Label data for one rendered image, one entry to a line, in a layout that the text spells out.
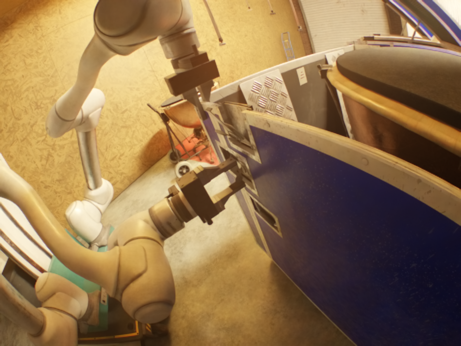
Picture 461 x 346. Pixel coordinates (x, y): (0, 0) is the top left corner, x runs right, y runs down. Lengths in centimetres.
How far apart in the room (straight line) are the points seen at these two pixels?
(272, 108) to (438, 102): 57
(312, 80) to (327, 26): 688
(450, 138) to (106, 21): 42
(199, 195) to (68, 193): 244
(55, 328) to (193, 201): 64
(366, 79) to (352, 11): 731
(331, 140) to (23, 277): 125
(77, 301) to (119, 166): 218
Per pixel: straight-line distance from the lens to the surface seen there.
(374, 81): 33
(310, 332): 106
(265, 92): 70
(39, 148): 272
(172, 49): 46
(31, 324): 73
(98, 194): 117
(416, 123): 26
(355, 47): 129
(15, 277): 118
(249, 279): 117
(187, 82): 48
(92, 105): 87
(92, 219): 116
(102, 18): 29
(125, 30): 28
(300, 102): 85
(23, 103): 281
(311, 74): 90
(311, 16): 787
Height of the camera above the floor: 106
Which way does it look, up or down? 34 degrees down
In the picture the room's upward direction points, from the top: 23 degrees counter-clockwise
